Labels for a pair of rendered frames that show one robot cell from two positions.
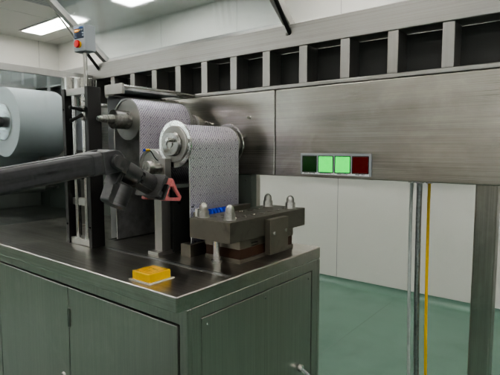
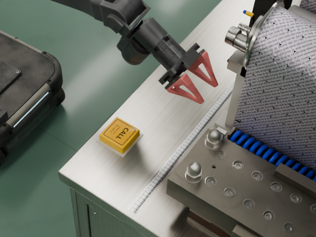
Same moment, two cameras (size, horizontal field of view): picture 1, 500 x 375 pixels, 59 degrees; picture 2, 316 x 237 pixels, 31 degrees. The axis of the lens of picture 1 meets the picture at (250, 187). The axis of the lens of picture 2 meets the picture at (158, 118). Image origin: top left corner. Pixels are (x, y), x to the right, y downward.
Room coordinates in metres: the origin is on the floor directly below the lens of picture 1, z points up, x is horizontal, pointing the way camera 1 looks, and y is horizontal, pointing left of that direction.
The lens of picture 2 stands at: (1.10, -0.55, 2.01)
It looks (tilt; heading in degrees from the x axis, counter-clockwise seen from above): 52 degrees down; 82
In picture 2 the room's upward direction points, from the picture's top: 5 degrees clockwise
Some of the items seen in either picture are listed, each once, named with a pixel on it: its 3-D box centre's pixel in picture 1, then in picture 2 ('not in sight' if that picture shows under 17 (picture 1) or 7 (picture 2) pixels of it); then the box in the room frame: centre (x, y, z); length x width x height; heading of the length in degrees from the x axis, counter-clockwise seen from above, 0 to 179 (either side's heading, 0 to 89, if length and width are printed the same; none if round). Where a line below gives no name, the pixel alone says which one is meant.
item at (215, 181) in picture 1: (215, 185); (289, 127); (1.46, 0.11, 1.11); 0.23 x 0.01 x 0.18; 142
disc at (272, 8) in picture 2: (175, 143); (264, 35); (1.41, 0.24, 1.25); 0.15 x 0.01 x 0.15; 52
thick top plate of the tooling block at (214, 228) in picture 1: (251, 221); (269, 208); (1.42, 0.00, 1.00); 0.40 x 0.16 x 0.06; 142
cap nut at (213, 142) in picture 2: (203, 210); (214, 137); (1.32, 0.14, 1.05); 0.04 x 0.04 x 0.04
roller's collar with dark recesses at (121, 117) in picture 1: (120, 119); not in sight; (1.54, 0.45, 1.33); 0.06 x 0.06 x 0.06; 52
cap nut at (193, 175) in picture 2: (229, 212); (194, 170); (1.27, 0.06, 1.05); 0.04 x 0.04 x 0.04
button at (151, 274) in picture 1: (151, 274); (119, 135); (1.12, 0.26, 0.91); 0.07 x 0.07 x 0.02; 52
